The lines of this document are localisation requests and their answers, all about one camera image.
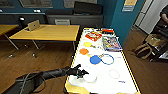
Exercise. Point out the clear round bowl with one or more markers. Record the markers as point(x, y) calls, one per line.
point(110, 74)

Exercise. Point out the small black object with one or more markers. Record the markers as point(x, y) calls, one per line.
point(21, 19)

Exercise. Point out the blue ping pong paddle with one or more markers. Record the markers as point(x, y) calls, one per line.
point(95, 60)

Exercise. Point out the blue game box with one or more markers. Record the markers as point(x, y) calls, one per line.
point(111, 44)

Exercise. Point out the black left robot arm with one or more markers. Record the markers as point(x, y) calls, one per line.
point(40, 76)

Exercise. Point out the yellow game table white top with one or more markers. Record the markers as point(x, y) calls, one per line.
point(103, 85)

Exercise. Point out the wooden table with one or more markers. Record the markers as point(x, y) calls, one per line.
point(6, 29)
point(53, 33)

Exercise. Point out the black wheeled cart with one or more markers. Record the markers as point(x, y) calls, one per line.
point(160, 50)

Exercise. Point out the brown backpack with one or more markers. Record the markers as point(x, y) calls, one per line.
point(141, 52)

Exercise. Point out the dark glass wall window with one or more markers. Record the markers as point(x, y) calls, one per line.
point(36, 3)
point(7, 3)
point(68, 3)

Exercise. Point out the yellow wall sign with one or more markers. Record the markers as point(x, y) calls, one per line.
point(129, 5)

